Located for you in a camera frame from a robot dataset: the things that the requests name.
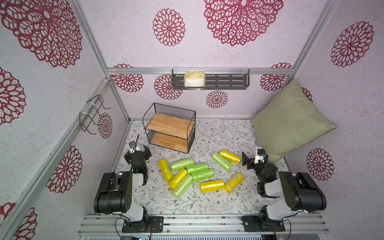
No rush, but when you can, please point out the green trash bag roll top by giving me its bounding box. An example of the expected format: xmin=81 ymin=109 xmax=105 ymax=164
xmin=171 ymin=158 xmax=195 ymax=171

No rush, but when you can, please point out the black wire wooden shelf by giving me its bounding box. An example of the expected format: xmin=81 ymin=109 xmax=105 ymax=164
xmin=142 ymin=103 xmax=196 ymax=154

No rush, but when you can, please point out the pale green trash bag roll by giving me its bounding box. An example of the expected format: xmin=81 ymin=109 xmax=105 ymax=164
xmin=173 ymin=175 xmax=193 ymax=199

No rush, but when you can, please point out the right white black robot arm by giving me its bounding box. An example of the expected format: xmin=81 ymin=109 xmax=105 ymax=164
xmin=241 ymin=149 xmax=327 ymax=233

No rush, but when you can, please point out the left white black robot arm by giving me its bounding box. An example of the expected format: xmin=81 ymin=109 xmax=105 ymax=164
xmin=94 ymin=146 xmax=152 ymax=233

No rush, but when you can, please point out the yellow trash bag roll far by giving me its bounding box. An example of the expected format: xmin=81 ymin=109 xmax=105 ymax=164
xmin=220 ymin=150 xmax=242 ymax=164

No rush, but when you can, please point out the yellow trash bag roll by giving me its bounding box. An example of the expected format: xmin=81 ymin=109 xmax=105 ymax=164
xmin=159 ymin=159 xmax=173 ymax=182
xmin=220 ymin=150 xmax=242 ymax=164
xmin=224 ymin=173 xmax=245 ymax=194
xmin=200 ymin=180 xmax=225 ymax=194

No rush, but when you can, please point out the yellow trash bag roll left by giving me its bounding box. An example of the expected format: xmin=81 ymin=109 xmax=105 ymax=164
xmin=159 ymin=159 xmax=173 ymax=182

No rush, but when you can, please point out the yellow trash bag roll right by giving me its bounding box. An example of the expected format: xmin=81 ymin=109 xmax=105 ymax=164
xmin=224 ymin=173 xmax=245 ymax=194

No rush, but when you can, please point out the yellow trash bag roll diagonal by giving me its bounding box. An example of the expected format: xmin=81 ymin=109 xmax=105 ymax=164
xmin=168 ymin=169 xmax=188 ymax=190

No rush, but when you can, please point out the yellow trash bag roll centre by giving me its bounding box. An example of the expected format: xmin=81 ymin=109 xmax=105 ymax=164
xmin=200 ymin=180 xmax=225 ymax=194

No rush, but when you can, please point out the green cushion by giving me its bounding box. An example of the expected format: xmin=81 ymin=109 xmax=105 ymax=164
xmin=252 ymin=80 xmax=337 ymax=163

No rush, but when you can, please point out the white sponge block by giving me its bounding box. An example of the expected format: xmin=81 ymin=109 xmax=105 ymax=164
xmin=184 ymin=71 xmax=206 ymax=88

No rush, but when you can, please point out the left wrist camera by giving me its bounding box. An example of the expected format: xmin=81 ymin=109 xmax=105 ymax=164
xmin=129 ymin=142 xmax=142 ymax=154

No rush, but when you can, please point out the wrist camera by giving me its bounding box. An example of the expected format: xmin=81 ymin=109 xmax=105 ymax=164
xmin=129 ymin=142 xmax=142 ymax=154
xmin=254 ymin=146 xmax=269 ymax=164

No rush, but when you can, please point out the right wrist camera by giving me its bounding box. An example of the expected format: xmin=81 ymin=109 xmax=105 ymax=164
xmin=254 ymin=146 xmax=269 ymax=164

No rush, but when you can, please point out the black wire wall hook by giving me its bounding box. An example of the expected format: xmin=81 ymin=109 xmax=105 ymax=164
xmin=79 ymin=94 xmax=110 ymax=135

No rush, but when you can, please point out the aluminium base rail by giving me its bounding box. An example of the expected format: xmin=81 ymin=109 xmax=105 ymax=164
xmin=77 ymin=213 xmax=330 ymax=236

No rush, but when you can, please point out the grey wall metal rack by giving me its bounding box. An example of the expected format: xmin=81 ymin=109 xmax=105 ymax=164
xmin=172 ymin=69 xmax=250 ymax=90

